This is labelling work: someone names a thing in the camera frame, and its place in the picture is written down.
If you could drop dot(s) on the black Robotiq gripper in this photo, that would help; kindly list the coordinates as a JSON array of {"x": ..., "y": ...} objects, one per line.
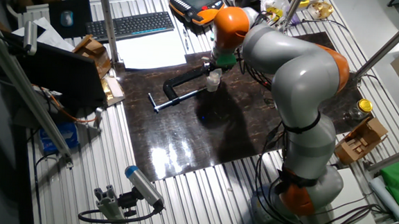
[{"x": 215, "y": 68}]

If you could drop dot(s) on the translucent white plastic lid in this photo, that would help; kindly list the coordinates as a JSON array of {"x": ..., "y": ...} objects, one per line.
[{"x": 214, "y": 74}]

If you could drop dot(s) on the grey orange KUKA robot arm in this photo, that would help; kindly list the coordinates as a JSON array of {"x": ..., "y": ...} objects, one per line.
[{"x": 302, "y": 80}]

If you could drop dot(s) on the clear jar with white powder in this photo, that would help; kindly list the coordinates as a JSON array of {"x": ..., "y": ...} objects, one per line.
[{"x": 212, "y": 86}]

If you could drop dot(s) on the glass jar yellow lid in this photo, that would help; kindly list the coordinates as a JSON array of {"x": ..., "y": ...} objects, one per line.
[{"x": 361, "y": 108}]

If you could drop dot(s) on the dark pen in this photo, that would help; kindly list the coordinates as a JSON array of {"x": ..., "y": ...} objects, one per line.
[{"x": 186, "y": 39}]

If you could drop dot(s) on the black metal C-clamp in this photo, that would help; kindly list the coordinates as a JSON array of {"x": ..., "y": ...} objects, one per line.
[{"x": 168, "y": 89}]

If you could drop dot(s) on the large white paper sheet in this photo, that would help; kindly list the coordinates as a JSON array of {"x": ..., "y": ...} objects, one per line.
[{"x": 151, "y": 51}]

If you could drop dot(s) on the dark marble pattern mat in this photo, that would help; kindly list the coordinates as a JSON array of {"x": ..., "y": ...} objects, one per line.
[{"x": 170, "y": 131}]

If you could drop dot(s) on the orange black teach pendant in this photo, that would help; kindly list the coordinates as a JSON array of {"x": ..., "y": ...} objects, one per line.
[{"x": 196, "y": 0}]

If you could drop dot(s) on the clear bag yellow toy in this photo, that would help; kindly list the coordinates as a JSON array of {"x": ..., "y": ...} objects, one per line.
[{"x": 273, "y": 10}]

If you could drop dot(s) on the black computer keyboard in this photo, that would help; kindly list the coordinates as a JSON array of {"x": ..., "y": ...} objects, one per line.
[{"x": 132, "y": 25}]

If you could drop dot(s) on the gold shiny ornament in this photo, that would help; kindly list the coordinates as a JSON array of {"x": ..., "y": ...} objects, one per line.
[{"x": 320, "y": 10}]

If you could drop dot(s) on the small brown cardboard box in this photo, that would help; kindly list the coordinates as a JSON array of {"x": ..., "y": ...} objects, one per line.
[{"x": 94, "y": 51}]

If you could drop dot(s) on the black mouse pad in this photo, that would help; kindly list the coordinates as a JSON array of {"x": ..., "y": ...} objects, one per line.
[{"x": 80, "y": 11}]

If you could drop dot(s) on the grey blue computer mouse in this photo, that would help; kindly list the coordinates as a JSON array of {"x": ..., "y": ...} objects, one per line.
[{"x": 66, "y": 18}]

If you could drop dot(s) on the open cardboard box wooden blocks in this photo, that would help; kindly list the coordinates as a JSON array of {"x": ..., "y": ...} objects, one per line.
[{"x": 361, "y": 141}]

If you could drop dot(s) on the loose white paper stack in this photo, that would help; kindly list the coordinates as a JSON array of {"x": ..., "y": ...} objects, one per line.
[{"x": 51, "y": 37}]

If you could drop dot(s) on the blue plastic packet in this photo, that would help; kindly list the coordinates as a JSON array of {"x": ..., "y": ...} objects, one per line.
[{"x": 59, "y": 138}]

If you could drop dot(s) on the short aluminium profile stub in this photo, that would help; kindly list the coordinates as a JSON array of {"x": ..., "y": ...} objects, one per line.
[{"x": 110, "y": 207}]

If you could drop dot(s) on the long aluminium profile beam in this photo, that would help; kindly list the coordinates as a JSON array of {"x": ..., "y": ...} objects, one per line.
[{"x": 24, "y": 87}]

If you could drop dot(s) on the pale blue rolled sheet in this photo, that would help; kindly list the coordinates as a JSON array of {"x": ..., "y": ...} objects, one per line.
[{"x": 386, "y": 198}]

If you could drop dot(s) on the green wrist mount plate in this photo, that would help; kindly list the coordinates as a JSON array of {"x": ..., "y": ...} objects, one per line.
[{"x": 227, "y": 61}]

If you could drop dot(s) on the aluminium profile post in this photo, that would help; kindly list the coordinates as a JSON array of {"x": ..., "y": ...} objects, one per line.
[
  {"x": 292, "y": 10},
  {"x": 391, "y": 42},
  {"x": 106, "y": 19},
  {"x": 392, "y": 158}
]

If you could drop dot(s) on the silver camera blue end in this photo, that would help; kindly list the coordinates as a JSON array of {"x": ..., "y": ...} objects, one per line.
[{"x": 143, "y": 185}]

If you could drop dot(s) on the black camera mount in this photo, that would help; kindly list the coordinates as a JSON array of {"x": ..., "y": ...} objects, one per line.
[{"x": 128, "y": 201}]

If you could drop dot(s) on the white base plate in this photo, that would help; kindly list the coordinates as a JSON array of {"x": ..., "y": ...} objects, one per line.
[{"x": 357, "y": 191}]

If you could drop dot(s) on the silver camera on beam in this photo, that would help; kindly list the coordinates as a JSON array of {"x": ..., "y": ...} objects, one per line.
[{"x": 30, "y": 37}]

